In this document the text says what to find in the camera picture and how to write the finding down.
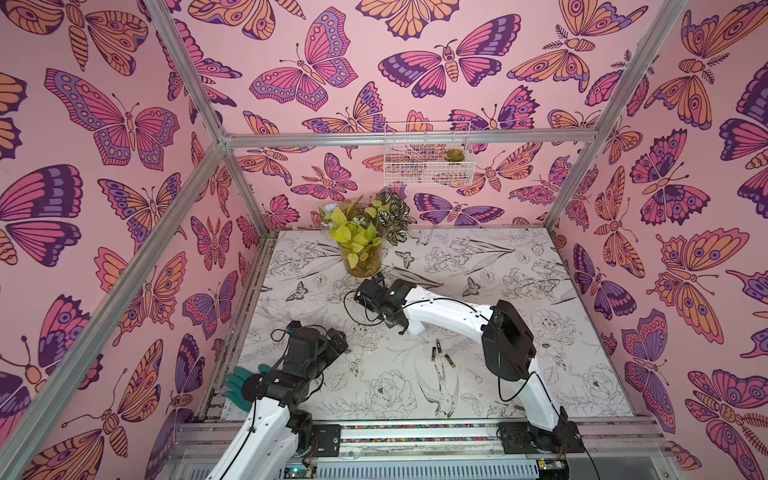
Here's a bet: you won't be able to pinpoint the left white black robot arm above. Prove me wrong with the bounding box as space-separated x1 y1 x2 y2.
208 321 348 479

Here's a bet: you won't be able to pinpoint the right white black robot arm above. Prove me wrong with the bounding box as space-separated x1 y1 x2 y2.
353 277 586 454

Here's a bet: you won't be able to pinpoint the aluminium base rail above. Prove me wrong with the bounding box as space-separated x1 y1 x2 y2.
159 417 686 479

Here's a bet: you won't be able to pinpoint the teal rubber glove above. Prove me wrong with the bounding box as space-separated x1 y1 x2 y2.
223 364 272 413

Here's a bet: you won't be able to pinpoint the green plant in glass vase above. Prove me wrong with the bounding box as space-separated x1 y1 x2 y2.
321 202 383 278

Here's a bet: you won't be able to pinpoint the dark patterned leaf plant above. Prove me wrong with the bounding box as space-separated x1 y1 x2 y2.
373 189 416 246

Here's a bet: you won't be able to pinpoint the small succulent in basket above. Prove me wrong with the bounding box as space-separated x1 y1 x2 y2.
444 148 465 163

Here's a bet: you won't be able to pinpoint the white wire wall basket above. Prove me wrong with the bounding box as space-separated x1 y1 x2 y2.
381 130 476 189

